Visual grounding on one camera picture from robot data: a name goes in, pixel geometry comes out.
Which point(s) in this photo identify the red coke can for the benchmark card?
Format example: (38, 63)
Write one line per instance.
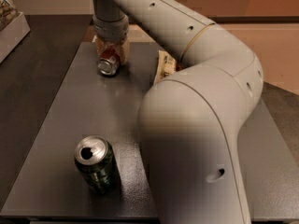
(109, 62)

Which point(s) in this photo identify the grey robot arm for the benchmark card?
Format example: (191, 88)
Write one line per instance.
(189, 122)

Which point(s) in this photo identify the white box with snacks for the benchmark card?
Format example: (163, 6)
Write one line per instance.
(13, 27)

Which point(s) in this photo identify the brown chip bag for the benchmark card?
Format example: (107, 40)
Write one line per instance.
(167, 66)

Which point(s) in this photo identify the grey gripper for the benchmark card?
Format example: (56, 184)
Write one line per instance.
(110, 29)

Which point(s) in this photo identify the green soda can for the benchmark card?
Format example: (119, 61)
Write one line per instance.
(95, 160)

